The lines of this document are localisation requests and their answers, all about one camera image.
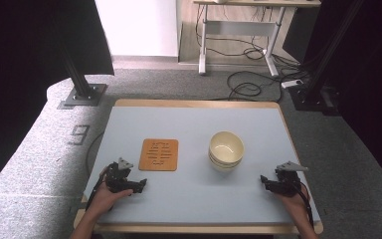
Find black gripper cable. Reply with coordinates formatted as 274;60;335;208
296;182;315;230
85;167;111;211

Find black cables under desk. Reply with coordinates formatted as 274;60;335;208
194;4;271;62

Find person's right hand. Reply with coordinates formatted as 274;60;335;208
274;190;311;218

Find pale blue table pad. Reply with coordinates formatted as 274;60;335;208
84;106;321;224

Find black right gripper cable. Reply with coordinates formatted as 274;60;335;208
296;182;315;230

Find white metal-legged desk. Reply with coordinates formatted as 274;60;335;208
193;0;322;78

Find square wooden coaster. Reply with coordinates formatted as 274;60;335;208
138;137;179;172

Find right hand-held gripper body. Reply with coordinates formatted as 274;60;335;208
273;161;309;197

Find thin black floor cable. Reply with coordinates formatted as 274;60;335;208
85;131;105;176

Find cream ceramic bowl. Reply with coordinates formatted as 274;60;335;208
208;151;246;173
208;130;246;164

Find person's left hand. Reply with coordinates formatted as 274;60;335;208
88;180;134;215

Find black metal stand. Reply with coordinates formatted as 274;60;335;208
58;39;108;108
287;0;366;113

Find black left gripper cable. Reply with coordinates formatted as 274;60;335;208
85;167;111;211

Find black curtain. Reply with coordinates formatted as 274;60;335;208
0;0;115;197
283;0;382;195

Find white power strip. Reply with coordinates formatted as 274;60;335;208
281;79;304;90

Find black floor cable bundle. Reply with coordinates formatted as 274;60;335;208
227;70;285;104

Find wooden table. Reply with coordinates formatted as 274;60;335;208
74;98;324;235

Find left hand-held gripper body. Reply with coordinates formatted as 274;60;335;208
104;157;137;194

